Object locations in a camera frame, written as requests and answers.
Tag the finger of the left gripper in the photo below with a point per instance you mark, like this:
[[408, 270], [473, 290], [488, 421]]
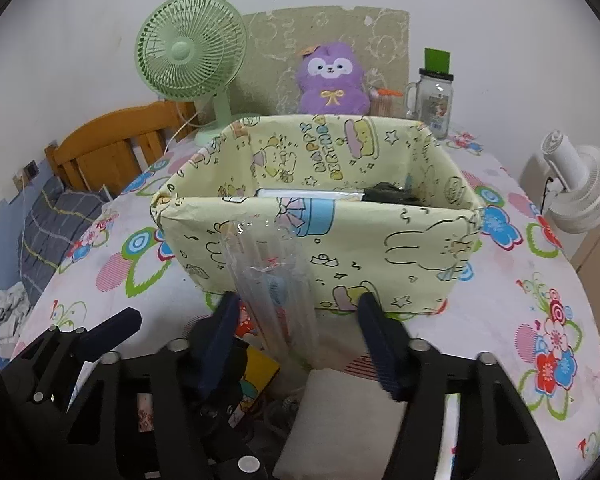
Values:
[[46, 371]]

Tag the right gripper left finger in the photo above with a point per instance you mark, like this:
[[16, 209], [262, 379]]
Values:
[[166, 414]]

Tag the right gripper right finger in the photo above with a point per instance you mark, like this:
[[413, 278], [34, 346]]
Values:
[[497, 437]]

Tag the yellow cartoon packet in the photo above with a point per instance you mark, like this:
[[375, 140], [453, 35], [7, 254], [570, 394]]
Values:
[[260, 371]]

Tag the white cloth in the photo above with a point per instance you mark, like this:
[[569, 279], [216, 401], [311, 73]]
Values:
[[346, 428]]

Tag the clear plastic pouch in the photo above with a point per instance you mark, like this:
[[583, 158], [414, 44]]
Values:
[[269, 272]]

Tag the floral tablecloth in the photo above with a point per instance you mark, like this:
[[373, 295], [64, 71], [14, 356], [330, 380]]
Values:
[[518, 297]]

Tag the grey plaid pillow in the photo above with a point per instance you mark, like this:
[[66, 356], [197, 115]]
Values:
[[53, 225]]

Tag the patterned storage box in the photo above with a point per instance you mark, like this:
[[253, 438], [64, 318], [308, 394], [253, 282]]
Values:
[[307, 173]]

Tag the white standing fan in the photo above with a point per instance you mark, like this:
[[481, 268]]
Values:
[[574, 192]]

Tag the black plastic bag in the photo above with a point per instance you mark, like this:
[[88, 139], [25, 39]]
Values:
[[387, 193]]

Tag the glass jar green lid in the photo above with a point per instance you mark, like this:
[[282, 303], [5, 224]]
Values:
[[429, 100]]

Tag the cotton swab cup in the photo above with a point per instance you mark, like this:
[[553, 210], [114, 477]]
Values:
[[385, 102]]

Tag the green desk fan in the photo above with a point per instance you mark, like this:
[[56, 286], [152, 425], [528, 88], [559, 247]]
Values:
[[189, 52]]

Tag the purple plush toy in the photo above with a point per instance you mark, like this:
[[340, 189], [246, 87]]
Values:
[[330, 80]]

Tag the green cartoon backboard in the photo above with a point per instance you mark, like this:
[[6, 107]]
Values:
[[267, 84]]

